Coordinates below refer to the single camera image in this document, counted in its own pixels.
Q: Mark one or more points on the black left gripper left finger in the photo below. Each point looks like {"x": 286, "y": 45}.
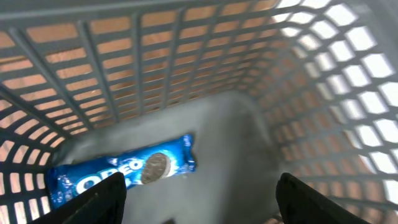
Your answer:
{"x": 101, "y": 204}

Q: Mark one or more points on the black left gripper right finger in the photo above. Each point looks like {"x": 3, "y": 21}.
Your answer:
{"x": 300, "y": 204}

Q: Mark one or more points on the blue Oreo cookie pack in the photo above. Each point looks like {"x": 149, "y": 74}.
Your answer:
{"x": 139, "y": 167}

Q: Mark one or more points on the grey plastic mesh basket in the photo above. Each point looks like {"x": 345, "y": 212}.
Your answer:
{"x": 265, "y": 87}

